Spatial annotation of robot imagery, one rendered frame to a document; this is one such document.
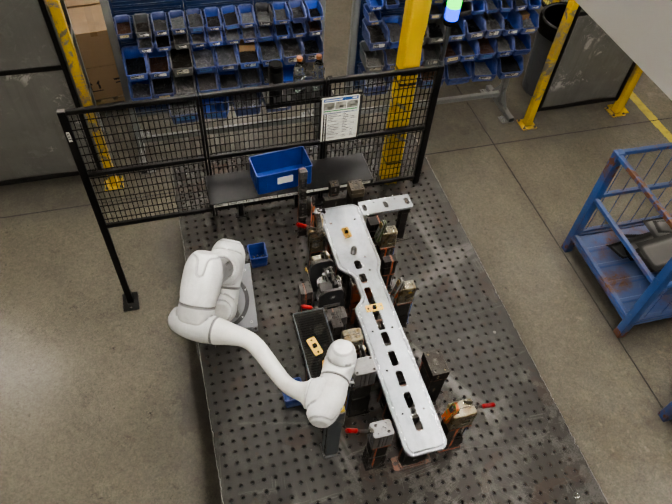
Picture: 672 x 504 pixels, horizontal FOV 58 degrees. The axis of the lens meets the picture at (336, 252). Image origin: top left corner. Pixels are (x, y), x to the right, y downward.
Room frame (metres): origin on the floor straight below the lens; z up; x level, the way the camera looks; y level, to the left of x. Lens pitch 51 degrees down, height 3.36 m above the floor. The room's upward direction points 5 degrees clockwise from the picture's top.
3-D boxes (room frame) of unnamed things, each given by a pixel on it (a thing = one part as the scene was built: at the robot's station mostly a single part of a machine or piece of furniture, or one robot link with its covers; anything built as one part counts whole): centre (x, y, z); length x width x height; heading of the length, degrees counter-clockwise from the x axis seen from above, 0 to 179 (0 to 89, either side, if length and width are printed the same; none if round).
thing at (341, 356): (1.01, -0.05, 1.53); 0.13 x 0.11 x 0.16; 167
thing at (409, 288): (1.71, -0.35, 0.87); 0.12 x 0.09 x 0.35; 110
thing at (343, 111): (2.59, 0.05, 1.30); 0.23 x 0.02 x 0.31; 110
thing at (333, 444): (1.02, -0.05, 0.92); 0.08 x 0.08 x 0.44; 20
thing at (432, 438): (1.58, -0.22, 1.00); 1.38 x 0.22 x 0.02; 20
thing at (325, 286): (1.62, 0.02, 0.94); 0.18 x 0.13 x 0.49; 20
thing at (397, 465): (1.00, -0.42, 0.84); 0.18 x 0.06 x 0.29; 110
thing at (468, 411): (1.11, -0.57, 0.88); 0.15 x 0.11 x 0.36; 110
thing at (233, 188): (2.38, 0.29, 1.02); 0.90 x 0.22 x 0.03; 110
